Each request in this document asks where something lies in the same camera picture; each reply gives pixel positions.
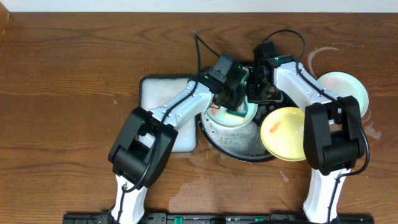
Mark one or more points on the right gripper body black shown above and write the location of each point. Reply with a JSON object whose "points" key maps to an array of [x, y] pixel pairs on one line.
{"points": [[259, 93]]}

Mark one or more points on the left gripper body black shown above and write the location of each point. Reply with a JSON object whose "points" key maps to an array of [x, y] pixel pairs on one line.
{"points": [[234, 101]]}

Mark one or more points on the green yellow sponge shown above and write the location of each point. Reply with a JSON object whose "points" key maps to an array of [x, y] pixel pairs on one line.
{"points": [[238, 114]]}

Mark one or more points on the mint plate top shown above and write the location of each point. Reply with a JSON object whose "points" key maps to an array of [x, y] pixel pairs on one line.
{"points": [[216, 114]]}

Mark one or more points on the mint plate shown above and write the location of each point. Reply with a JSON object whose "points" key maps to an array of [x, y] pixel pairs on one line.
{"points": [[344, 85], [216, 114]]}

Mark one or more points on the yellow plate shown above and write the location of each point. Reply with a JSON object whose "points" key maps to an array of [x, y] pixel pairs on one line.
{"points": [[282, 134]]}

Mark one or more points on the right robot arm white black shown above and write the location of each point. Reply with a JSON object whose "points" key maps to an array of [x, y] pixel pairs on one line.
{"points": [[333, 137]]}

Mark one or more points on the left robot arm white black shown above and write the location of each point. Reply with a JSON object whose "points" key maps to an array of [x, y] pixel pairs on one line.
{"points": [[144, 144]]}

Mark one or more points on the round black tray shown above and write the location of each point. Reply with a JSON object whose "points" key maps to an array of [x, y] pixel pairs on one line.
{"points": [[243, 143]]}

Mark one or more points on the black rectangular soapy water tray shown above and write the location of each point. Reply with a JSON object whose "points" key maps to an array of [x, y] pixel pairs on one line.
{"points": [[157, 90]]}

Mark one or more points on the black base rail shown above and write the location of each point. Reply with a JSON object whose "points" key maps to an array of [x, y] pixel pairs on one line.
{"points": [[163, 218]]}

